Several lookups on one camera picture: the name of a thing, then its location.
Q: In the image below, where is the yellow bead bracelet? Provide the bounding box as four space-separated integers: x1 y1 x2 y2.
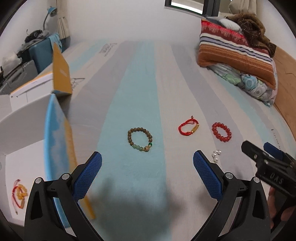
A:
16 184 29 209

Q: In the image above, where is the red bead bracelet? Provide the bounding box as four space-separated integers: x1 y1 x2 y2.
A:
211 122 232 143

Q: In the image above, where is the red cord bracelet gold plate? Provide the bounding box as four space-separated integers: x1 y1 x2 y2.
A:
11 179 22 215

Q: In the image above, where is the small red cord gold tube bracelet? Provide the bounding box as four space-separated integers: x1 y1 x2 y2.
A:
178 116 200 136

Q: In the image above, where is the brown green bead bracelet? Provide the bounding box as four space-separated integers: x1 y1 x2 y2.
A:
127 126 153 153

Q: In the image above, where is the person's right hand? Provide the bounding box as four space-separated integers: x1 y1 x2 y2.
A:
267 187 295 229

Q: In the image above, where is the wooden headboard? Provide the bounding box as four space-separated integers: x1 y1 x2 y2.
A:
273 47 296 138

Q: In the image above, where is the floral quilt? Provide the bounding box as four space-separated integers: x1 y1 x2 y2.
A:
208 61 278 107

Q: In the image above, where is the open blue white cardboard box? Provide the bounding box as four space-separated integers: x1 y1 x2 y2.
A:
1 43 98 226

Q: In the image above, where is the striped orange pillow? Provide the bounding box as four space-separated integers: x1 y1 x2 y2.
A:
197 20 276 90

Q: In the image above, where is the striped bed sheet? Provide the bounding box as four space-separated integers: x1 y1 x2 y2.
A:
58 40 295 241

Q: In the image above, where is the brown fuzzy blanket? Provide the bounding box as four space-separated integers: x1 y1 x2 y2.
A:
226 13 277 58

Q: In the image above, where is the dark framed window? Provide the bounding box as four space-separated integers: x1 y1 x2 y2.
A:
165 0 220 16

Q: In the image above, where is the teal suitcase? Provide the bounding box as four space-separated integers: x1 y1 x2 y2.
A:
29 33 71 73

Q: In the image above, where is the beige curtain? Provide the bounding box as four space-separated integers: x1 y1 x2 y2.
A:
56 0 70 40

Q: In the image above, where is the blue desk lamp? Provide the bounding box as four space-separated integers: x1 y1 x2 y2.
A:
43 6 57 31

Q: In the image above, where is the white pearl string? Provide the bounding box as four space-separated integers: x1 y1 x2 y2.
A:
211 149 223 164

